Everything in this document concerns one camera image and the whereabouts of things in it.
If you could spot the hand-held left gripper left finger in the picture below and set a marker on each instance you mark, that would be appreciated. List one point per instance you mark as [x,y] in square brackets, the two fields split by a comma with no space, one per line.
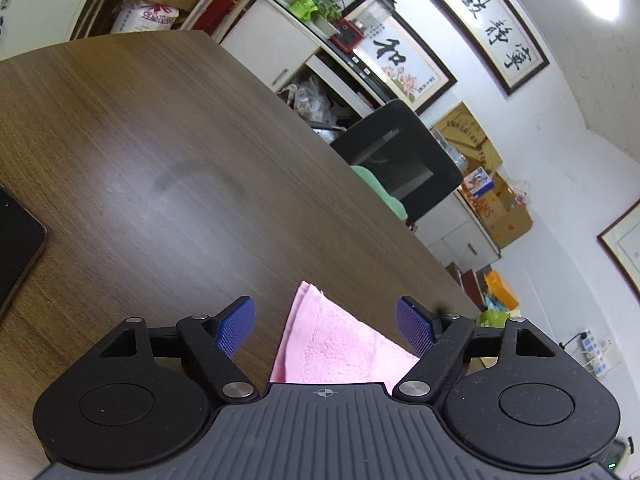
[235,329]

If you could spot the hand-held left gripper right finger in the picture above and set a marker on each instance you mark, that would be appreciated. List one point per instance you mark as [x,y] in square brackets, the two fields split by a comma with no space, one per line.
[415,329]

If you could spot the pink towel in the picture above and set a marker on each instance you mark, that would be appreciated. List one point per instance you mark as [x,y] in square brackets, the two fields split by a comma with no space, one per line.
[330,345]

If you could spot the orange box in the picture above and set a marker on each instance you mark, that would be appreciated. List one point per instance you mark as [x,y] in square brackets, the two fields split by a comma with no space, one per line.
[502,290]

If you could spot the green seat cushion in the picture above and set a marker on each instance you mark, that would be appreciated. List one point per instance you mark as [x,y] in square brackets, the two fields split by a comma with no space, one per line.
[382,192]

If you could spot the open cardboard box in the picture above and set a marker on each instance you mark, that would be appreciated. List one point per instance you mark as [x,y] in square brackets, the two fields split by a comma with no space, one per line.
[505,220]

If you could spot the colourful printed box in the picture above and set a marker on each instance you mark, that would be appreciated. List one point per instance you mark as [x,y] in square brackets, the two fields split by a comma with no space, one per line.
[477,182]

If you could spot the black mesh office chair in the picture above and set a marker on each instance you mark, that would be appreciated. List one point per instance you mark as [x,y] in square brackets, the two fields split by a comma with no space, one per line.
[430,155]

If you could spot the white power strip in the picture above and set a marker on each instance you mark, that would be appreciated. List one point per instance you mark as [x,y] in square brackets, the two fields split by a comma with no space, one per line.
[597,352]

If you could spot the black smartphone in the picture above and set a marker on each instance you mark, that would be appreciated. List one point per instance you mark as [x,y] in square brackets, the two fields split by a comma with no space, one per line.
[15,250]

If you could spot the clear plastic bag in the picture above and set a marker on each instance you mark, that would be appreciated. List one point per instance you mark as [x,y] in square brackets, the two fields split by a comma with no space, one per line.
[312,100]

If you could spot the framed lotus calligraphy picture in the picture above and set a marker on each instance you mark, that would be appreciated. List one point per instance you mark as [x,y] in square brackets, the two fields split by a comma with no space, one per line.
[400,55]

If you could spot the white low cabinet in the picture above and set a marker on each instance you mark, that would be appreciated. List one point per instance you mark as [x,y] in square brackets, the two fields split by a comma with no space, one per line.
[272,45]

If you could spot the red blender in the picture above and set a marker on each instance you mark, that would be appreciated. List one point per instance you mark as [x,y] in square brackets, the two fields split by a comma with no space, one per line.
[350,32]

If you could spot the long framed calligraphy scroll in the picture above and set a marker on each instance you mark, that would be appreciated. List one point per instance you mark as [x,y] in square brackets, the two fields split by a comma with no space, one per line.
[480,15]

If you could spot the white printed sack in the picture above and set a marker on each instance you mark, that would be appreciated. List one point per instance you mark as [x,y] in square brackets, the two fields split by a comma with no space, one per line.
[145,16]

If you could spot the lime green bag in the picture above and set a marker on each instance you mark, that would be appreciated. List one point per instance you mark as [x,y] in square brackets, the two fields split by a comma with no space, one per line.
[304,6]

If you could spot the dark framed wall picture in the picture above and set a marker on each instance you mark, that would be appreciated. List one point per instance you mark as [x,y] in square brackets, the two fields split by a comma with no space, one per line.
[622,250]

